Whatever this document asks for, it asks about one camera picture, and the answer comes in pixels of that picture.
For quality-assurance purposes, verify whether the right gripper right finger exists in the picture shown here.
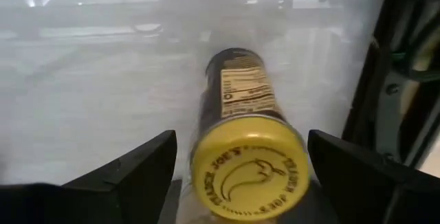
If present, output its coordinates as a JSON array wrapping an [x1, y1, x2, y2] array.
[[307, 130, 440, 224]]

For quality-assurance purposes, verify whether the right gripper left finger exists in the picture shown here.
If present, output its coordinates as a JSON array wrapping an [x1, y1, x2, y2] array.
[[0, 130, 183, 224]]

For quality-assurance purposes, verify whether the yellow-lid dark spice tin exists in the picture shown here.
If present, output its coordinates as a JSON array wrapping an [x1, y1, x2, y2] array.
[[189, 47, 312, 222]]

